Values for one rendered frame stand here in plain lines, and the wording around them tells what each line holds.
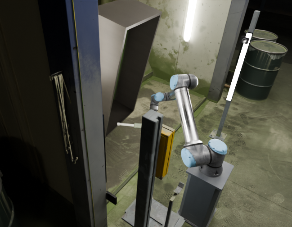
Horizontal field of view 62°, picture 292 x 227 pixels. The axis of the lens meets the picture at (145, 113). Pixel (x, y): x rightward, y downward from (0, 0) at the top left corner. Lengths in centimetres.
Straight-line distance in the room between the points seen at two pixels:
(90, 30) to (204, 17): 285
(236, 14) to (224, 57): 62
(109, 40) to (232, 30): 223
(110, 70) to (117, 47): 21
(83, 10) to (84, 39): 12
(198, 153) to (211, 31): 238
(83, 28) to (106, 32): 78
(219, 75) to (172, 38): 97
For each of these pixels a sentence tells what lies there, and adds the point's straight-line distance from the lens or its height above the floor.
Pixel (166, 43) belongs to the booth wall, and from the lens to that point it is 427.
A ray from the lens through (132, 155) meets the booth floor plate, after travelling 297.
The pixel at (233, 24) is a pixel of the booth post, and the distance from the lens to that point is 377.
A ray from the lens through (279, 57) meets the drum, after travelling 435.
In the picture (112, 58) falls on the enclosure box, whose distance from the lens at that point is 199.
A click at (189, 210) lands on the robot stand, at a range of 242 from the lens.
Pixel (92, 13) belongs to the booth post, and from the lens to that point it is 119.
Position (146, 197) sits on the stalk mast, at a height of 121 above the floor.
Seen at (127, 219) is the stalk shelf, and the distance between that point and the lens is 159.
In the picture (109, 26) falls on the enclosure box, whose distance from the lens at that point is 192.
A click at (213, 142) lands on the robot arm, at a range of 197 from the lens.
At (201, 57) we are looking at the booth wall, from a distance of 404.
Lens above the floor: 216
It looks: 36 degrees down
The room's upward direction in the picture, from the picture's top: 5 degrees clockwise
